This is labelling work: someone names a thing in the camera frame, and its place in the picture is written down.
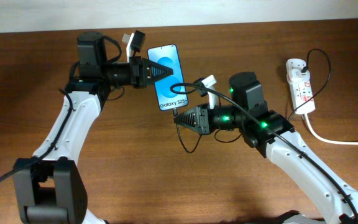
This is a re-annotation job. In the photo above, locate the blue screen Galaxy smartphone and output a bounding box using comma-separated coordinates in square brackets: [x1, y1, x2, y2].
[147, 44, 188, 111]

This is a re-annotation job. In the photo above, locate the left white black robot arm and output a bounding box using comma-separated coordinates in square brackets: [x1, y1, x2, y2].
[13, 30, 173, 223]

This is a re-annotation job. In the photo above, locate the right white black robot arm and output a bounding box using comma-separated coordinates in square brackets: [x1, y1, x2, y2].
[174, 72, 358, 223]

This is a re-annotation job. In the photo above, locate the white USB charger plug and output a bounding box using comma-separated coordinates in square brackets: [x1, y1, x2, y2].
[287, 69, 310, 85]

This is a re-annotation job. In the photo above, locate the white power strip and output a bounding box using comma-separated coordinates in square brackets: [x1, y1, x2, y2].
[286, 58, 313, 109]

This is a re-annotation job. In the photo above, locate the white power strip cord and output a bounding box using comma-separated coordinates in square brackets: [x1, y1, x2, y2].
[301, 113, 358, 147]

